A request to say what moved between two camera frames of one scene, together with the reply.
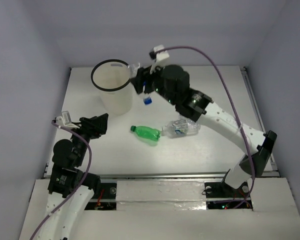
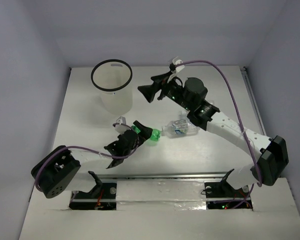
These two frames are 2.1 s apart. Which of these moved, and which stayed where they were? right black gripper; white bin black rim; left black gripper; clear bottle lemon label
Moved: left black gripper; right black gripper
Stayed: white bin black rim; clear bottle lemon label
